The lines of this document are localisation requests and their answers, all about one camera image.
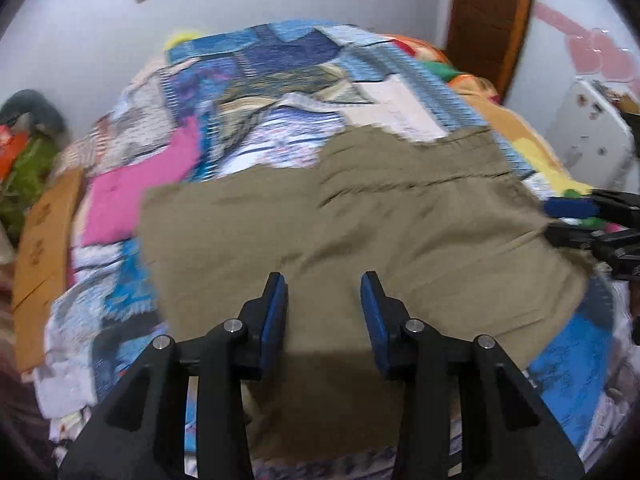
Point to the wooden door frame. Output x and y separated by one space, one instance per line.
487 25

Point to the khaki pants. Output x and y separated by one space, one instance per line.
350 220

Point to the white appliance with stickers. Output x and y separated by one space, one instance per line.
590 135

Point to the blue patchwork blanket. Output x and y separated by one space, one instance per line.
280 70

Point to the rainbow fleece blanket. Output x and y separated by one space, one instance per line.
525 140

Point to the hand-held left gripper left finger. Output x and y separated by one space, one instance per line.
274 317

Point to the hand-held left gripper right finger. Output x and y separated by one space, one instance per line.
374 317

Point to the yellow foam tube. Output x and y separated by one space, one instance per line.
181 39

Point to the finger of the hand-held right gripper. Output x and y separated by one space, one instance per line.
575 239
570 207

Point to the pink cloth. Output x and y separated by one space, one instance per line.
120 200

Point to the white wardrobe door pink hearts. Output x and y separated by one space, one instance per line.
575 20

